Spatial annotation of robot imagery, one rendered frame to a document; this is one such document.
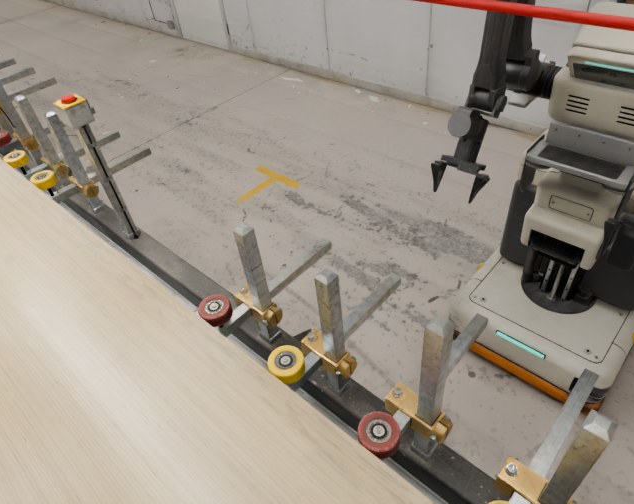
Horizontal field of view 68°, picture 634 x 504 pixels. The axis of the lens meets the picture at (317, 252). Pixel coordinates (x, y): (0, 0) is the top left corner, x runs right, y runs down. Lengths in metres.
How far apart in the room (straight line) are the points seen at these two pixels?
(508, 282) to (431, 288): 0.45
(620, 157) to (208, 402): 1.15
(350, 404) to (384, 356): 0.94
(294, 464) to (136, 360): 0.44
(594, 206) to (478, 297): 0.66
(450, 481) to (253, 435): 0.44
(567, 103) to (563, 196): 0.28
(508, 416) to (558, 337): 0.36
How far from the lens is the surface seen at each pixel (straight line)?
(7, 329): 1.41
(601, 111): 1.42
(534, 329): 1.96
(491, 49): 1.21
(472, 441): 1.98
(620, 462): 2.10
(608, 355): 1.98
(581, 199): 1.56
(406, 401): 1.04
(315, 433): 0.96
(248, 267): 1.13
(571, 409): 1.12
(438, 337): 0.79
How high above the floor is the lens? 1.76
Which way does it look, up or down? 43 degrees down
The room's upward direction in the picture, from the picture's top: 7 degrees counter-clockwise
